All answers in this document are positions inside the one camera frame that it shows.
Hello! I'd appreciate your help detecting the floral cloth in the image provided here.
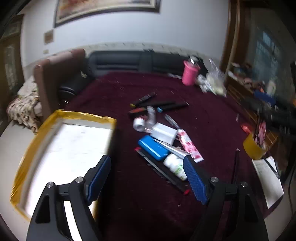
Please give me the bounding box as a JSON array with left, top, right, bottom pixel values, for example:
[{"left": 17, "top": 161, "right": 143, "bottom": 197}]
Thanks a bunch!
[{"left": 6, "top": 81, "right": 43, "bottom": 135}]

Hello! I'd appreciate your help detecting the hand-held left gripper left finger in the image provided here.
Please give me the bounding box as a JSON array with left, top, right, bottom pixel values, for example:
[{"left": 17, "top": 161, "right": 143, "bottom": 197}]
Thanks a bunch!
[{"left": 26, "top": 155, "right": 112, "bottom": 241}]

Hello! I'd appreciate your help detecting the thin dark rod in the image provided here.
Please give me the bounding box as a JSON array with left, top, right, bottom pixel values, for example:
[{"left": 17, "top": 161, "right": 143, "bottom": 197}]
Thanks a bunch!
[{"left": 230, "top": 148, "right": 240, "bottom": 186}]

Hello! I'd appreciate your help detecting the blue case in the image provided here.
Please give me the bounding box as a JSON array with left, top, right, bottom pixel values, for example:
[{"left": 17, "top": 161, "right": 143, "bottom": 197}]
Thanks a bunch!
[{"left": 138, "top": 135, "right": 170, "bottom": 161}]

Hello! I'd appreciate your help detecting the pink cup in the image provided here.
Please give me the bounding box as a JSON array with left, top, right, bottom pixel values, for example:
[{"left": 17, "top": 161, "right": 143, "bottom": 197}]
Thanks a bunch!
[{"left": 181, "top": 57, "right": 201, "bottom": 86}]

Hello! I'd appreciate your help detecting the pink floral tube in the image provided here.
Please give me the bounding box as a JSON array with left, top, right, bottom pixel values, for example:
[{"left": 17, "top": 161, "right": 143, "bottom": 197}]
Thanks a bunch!
[{"left": 177, "top": 128, "right": 204, "bottom": 163}]

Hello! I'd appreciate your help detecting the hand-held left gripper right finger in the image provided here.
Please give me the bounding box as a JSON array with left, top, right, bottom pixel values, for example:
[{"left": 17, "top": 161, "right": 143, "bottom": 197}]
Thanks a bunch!
[{"left": 183, "top": 155, "right": 270, "bottom": 241}]

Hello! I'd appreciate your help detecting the black marker with blue caps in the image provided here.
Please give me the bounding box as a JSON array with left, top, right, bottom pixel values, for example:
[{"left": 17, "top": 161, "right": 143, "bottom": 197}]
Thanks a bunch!
[{"left": 157, "top": 103, "right": 189, "bottom": 113}]

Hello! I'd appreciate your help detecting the plain black marker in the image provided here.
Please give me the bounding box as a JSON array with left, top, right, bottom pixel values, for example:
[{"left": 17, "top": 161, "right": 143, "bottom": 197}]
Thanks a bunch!
[{"left": 139, "top": 101, "right": 176, "bottom": 109}]

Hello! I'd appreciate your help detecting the brown chair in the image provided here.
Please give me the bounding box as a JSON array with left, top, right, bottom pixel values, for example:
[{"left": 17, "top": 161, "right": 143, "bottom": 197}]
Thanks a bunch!
[{"left": 33, "top": 49, "right": 86, "bottom": 123}]

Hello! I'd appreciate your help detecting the white tape roll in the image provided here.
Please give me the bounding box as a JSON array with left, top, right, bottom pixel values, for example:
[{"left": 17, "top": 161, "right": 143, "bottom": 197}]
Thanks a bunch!
[{"left": 133, "top": 117, "right": 149, "bottom": 132}]

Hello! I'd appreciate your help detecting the clear plastic bag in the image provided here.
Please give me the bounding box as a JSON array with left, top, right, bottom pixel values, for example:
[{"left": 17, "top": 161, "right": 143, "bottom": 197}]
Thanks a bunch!
[{"left": 203, "top": 58, "right": 227, "bottom": 97}]

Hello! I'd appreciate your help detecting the black pen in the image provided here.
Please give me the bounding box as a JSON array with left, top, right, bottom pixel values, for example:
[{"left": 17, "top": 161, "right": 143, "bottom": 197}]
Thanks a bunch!
[{"left": 265, "top": 158, "right": 280, "bottom": 179}]

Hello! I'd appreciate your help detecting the white crumpled wrapper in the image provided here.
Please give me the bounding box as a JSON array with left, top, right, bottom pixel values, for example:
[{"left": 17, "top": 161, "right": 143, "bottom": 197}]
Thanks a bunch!
[{"left": 196, "top": 75, "right": 210, "bottom": 93}]

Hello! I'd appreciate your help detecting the black marker with red cap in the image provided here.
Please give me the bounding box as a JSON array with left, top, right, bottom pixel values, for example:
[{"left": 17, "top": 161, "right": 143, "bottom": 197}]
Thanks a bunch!
[{"left": 129, "top": 107, "right": 148, "bottom": 115}]

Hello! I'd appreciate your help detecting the clear pen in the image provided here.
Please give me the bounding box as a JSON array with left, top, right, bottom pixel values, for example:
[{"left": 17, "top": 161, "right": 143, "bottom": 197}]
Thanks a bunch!
[{"left": 164, "top": 114, "right": 181, "bottom": 129}]

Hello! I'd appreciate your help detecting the white box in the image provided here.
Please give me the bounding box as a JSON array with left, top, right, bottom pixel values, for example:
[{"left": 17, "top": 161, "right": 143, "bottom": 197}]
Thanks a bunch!
[{"left": 150, "top": 123, "right": 178, "bottom": 145}]

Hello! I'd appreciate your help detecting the black leather sofa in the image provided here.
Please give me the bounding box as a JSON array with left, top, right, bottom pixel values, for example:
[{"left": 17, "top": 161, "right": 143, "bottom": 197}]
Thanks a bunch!
[{"left": 58, "top": 50, "right": 208, "bottom": 105}]

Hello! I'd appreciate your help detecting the black marker with yellow caps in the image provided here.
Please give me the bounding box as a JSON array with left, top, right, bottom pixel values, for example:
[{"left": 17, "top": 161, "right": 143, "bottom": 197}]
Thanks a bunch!
[{"left": 130, "top": 92, "right": 157, "bottom": 108}]

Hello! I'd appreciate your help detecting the white notebook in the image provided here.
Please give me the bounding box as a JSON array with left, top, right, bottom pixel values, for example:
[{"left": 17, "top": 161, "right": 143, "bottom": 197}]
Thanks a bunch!
[{"left": 252, "top": 156, "right": 284, "bottom": 209}]

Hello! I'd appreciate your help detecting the wooden shelf unit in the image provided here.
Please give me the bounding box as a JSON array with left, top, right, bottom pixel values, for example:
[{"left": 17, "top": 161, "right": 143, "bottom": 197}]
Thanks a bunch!
[{"left": 220, "top": 0, "right": 296, "bottom": 167}]

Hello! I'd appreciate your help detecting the maroon blanket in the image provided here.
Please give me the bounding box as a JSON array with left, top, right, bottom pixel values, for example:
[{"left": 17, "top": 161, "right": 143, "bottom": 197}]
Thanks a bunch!
[{"left": 63, "top": 72, "right": 271, "bottom": 241}]

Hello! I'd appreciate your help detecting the pink packet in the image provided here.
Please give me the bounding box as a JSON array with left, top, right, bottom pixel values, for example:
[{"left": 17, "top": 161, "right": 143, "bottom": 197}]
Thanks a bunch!
[{"left": 254, "top": 122, "right": 267, "bottom": 146}]

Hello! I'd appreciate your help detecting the yellow tape roll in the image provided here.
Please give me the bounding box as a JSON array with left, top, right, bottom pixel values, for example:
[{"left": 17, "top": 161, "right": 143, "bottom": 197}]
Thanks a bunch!
[{"left": 243, "top": 132, "right": 269, "bottom": 160}]

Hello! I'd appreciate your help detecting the white tube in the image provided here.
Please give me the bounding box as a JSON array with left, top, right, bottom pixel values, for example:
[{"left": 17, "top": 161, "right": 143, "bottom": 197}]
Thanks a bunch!
[{"left": 154, "top": 139, "right": 189, "bottom": 159}]

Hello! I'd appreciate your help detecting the long black ruler box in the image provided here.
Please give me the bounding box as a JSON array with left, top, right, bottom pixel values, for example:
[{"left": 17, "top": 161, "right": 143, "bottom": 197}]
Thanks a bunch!
[{"left": 135, "top": 146, "right": 191, "bottom": 194}]

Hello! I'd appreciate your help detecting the small clear bottle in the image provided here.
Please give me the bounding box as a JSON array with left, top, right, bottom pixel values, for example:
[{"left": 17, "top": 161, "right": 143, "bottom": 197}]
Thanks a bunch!
[{"left": 146, "top": 106, "right": 156, "bottom": 128}]

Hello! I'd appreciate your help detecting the white bottle with green label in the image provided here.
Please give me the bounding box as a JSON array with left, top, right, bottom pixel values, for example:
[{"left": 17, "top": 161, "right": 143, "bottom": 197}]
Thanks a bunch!
[{"left": 163, "top": 153, "right": 188, "bottom": 181}]

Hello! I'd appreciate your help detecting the framed painting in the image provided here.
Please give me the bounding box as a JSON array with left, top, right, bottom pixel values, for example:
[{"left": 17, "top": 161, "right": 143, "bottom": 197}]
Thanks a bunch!
[{"left": 54, "top": 0, "right": 161, "bottom": 28}]

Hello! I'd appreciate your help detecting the wooden glass-door cabinet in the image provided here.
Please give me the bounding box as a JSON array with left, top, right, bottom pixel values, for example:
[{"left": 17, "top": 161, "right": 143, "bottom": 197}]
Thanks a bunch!
[{"left": 0, "top": 14, "right": 25, "bottom": 126}]

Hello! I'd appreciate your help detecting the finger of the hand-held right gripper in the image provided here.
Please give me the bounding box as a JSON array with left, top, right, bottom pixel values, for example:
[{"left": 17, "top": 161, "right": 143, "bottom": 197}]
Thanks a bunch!
[{"left": 240, "top": 90, "right": 278, "bottom": 113}]

